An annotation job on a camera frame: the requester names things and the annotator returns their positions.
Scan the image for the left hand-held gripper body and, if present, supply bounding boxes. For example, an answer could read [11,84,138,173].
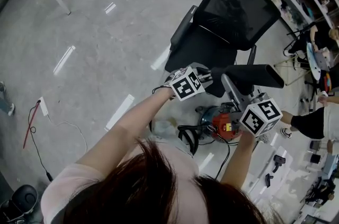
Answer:
[165,66,206,102]

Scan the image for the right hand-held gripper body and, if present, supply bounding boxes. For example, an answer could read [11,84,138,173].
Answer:
[230,93,283,137]

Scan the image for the black vacuum nozzle attachment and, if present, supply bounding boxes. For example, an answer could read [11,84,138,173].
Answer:
[209,64,284,98]

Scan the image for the person's right forearm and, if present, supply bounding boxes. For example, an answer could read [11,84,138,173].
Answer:
[219,130,256,189]

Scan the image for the person's left forearm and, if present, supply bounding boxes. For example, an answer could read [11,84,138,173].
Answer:
[76,89,175,173]

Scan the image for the red vacuum cleaner canister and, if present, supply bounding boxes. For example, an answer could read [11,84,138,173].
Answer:
[195,103,243,143]

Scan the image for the black mesh office chair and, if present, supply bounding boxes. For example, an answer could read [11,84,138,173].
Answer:
[164,0,281,98]

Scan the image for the black brush attachment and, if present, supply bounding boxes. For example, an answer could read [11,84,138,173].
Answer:
[272,154,287,173]

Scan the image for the person's grey jeans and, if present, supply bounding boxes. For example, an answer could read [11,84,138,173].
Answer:
[152,118,197,157]

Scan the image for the round blue folding table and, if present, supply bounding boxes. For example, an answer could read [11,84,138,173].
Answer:
[274,42,323,86]

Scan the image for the white low bench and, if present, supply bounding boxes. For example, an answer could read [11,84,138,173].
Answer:
[243,138,300,208]

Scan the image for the orange and blue bag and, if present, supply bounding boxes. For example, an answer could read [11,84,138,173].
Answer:
[323,73,332,91]

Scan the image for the silver laptop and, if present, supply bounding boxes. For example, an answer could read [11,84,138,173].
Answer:
[316,48,331,70]

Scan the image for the white power strip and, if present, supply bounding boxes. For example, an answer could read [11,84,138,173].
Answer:
[37,96,50,117]

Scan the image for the person's pink shirt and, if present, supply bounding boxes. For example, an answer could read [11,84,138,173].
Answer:
[41,138,202,224]

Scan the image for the black round device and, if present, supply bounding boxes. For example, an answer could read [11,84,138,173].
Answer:
[10,184,39,218]

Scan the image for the black wrist strap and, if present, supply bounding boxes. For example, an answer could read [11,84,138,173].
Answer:
[152,84,172,95]

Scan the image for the black vacuum hose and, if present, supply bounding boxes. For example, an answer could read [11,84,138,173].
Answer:
[177,123,231,156]

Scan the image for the black floor cable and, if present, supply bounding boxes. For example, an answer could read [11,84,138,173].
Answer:
[28,103,53,181]

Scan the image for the red cable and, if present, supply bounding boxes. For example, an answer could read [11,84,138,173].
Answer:
[23,105,40,149]

